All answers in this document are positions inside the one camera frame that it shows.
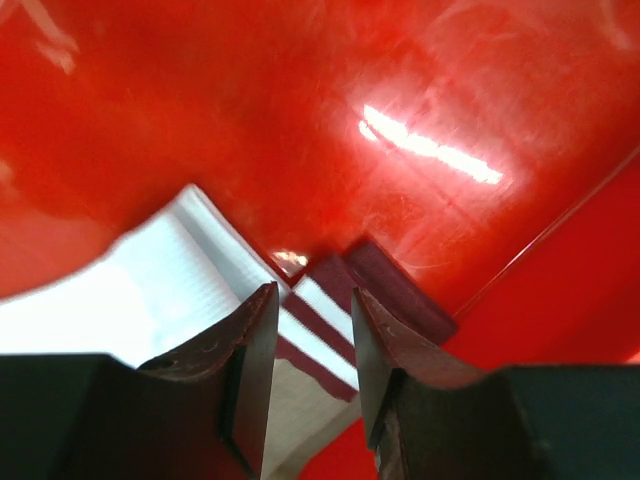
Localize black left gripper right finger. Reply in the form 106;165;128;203
352;290;639;479

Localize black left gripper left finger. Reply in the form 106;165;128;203
1;283;279;479

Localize maroon striped cuff sock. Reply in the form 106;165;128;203
344;239;457;345

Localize red plastic bin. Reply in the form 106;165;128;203
1;1;639;479

